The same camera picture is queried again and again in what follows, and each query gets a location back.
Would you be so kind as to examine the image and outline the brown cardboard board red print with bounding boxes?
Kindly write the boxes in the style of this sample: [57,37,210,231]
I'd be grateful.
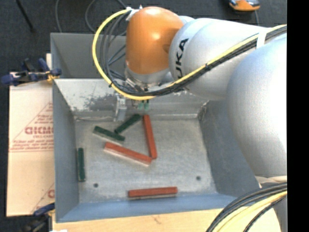
[5,78,56,218]

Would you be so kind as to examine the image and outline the grey metal bin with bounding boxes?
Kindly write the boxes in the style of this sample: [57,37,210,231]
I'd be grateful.
[50,32,261,223]

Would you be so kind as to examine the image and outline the red-brown flat block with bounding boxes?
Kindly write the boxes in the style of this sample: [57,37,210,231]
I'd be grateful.
[142,114,158,160]
[127,186,179,200]
[103,142,153,167]

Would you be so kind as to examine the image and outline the dark green flat block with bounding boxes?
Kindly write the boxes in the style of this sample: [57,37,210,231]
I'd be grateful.
[92,125,126,146]
[113,113,143,135]
[76,147,86,182]

